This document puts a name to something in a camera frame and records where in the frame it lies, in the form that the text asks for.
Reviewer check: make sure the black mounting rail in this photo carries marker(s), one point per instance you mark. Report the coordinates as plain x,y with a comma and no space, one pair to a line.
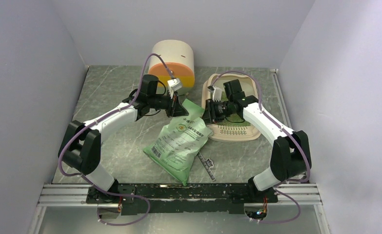
176,198

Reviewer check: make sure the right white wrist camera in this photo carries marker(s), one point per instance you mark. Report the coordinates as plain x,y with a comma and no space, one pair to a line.
215,92

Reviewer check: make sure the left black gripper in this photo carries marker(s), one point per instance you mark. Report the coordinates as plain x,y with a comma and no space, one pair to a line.
175,108

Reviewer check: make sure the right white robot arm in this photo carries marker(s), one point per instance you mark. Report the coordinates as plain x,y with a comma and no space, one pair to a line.
290,155

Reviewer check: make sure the green litter bag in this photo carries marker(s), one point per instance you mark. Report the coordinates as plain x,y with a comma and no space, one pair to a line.
179,142

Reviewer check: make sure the beige litter box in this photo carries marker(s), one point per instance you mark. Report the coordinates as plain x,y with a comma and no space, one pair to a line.
233,128

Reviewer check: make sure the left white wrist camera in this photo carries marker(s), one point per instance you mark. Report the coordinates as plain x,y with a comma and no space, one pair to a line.
173,85

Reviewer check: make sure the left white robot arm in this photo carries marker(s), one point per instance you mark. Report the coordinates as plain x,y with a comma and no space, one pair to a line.
81,145

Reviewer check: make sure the beige orange drawer cabinet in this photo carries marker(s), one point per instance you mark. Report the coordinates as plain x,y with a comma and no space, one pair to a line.
179,58

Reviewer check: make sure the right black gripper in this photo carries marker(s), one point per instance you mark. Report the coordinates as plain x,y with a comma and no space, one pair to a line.
210,104

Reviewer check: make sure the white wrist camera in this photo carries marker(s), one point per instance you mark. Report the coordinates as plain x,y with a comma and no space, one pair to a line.
173,85
215,92

